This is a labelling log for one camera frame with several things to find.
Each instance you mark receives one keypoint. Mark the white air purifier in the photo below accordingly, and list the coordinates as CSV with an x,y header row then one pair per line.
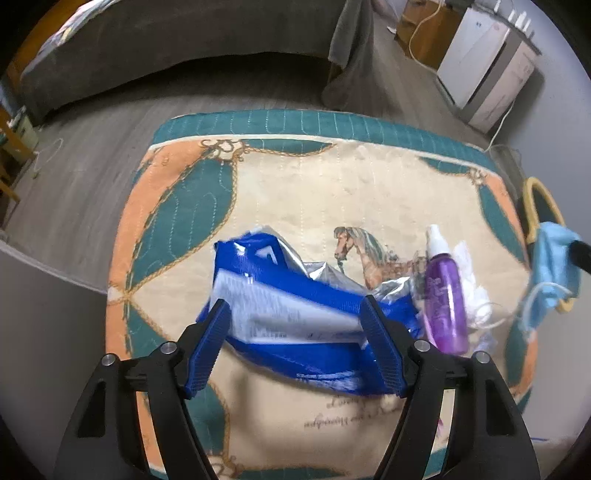
x,y
486,66

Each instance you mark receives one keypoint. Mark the white wifi router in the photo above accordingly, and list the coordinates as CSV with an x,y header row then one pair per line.
x,y
512,13

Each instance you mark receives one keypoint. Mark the horse pattern quilted mat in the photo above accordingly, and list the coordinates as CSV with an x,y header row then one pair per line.
x,y
292,217

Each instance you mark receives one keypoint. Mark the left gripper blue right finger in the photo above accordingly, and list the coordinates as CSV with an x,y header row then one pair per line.
x,y
388,357

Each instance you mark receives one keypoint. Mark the wooden side furniture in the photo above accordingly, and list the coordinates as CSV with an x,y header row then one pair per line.
x,y
13,145

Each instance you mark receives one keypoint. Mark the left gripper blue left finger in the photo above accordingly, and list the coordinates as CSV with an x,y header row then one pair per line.
x,y
204,343

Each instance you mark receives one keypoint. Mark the light blue floral quilt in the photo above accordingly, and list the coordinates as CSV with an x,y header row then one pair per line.
x,y
74,23

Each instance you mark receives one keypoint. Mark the wooden headboard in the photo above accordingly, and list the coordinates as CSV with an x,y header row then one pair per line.
x,y
25,26

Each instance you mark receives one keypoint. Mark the bed with grey cover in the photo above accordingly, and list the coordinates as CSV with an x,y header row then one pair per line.
x,y
132,39

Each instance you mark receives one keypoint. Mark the light blue face mask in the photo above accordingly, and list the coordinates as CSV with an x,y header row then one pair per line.
x,y
535,304

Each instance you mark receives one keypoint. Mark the white tissue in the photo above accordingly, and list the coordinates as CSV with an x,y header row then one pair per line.
x,y
471,286

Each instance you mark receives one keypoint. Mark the wooden tv cabinet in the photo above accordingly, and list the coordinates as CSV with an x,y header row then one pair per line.
x,y
426,29

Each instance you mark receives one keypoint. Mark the blue snack bag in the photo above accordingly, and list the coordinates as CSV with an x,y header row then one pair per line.
x,y
300,319

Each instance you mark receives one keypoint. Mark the purple spray bottle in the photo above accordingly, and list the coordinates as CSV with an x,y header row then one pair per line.
x,y
444,310

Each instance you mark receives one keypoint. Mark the yellow teal trash bin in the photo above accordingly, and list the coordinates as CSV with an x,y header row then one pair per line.
x,y
545,221

